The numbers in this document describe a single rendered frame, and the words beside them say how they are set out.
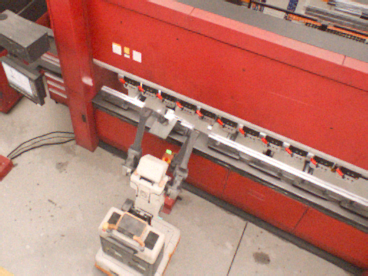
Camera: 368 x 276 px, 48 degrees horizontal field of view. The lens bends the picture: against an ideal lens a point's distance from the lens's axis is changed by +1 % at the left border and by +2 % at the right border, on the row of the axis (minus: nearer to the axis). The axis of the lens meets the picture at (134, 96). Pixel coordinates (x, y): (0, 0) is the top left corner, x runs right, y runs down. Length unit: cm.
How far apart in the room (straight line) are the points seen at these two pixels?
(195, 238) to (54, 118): 229
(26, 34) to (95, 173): 200
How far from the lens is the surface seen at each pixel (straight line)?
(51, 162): 499
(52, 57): 472
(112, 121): 439
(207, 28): 305
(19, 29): 359
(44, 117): 541
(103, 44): 378
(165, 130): 391
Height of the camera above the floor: 415
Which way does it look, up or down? 49 degrees down
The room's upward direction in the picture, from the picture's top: 1 degrees counter-clockwise
